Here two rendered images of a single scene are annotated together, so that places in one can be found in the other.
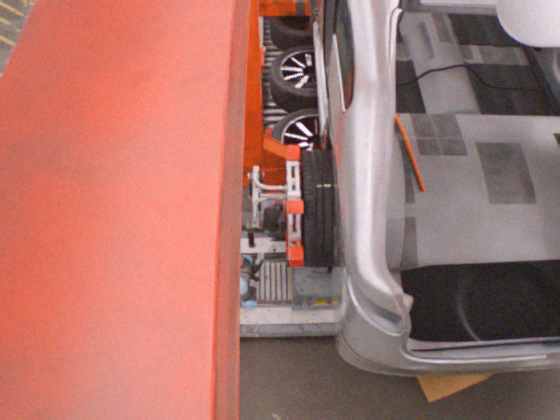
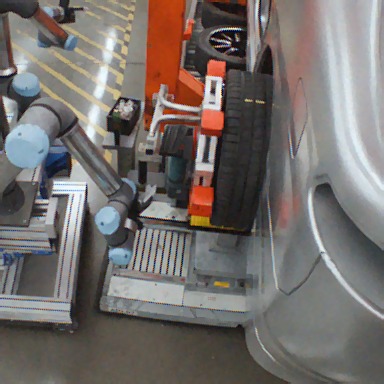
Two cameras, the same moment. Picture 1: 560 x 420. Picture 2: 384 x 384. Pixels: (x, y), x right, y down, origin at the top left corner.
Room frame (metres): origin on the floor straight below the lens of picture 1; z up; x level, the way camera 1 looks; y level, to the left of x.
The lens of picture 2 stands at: (0.64, -0.02, 2.09)
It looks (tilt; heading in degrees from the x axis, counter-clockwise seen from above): 47 degrees down; 1
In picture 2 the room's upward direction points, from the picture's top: 7 degrees clockwise
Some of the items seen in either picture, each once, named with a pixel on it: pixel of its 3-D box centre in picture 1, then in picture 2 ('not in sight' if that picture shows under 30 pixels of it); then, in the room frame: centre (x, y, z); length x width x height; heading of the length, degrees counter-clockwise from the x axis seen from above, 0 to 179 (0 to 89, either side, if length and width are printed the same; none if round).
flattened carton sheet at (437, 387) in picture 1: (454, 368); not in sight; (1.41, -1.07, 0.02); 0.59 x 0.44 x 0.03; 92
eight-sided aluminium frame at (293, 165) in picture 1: (293, 209); (205, 144); (2.07, -0.02, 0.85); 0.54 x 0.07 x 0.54; 2
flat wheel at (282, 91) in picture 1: (311, 80); (237, 55); (3.70, -0.17, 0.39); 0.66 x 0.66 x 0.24
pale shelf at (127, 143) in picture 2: not in sight; (124, 123); (2.64, 0.46, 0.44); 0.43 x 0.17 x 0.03; 2
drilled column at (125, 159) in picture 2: not in sight; (126, 149); (2.67, 0.46, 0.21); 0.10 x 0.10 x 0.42; 2
